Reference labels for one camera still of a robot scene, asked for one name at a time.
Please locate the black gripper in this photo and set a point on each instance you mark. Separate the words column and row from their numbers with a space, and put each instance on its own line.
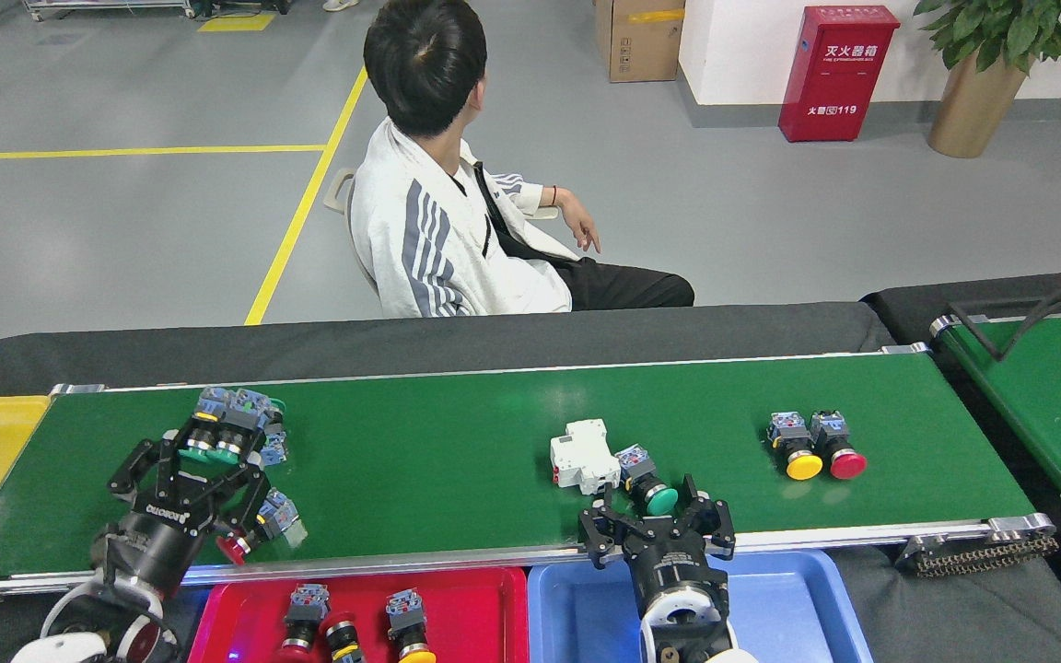
column 678, row 557
column 162, row 543

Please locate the white circuit breaker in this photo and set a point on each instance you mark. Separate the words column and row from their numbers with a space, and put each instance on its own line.
column 586, row 456

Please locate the blue plastic tray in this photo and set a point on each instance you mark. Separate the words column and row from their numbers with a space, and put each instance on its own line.
column 798, row 617

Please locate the red plastic tray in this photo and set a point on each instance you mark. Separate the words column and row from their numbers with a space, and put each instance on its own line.
column 475, row 617

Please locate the long green conveyor belt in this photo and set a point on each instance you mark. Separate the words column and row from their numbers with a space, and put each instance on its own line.
column 448, row 460

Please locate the person's left hand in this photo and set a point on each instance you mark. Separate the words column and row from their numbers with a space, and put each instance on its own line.
column 581, row 221

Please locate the wide black table cloth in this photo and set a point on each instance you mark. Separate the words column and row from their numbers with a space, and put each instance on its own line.
column 724, row 331

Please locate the grey white office chair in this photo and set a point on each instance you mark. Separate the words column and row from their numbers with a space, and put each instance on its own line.
column 337, row 189

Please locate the narrow black table cloth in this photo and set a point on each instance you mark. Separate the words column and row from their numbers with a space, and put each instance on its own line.
column 908, row 308

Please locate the red fire extinguisher cabinet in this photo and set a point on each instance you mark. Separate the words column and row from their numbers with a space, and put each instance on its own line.
column 834, row 87

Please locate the metal rack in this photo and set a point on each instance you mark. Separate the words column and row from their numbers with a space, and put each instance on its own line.
column 107, row 7

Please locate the brown cardboard box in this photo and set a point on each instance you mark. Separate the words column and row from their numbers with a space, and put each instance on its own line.
column 641, row 46

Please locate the potted plant in gold pot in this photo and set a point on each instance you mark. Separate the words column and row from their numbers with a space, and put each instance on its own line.
column 973, row 110

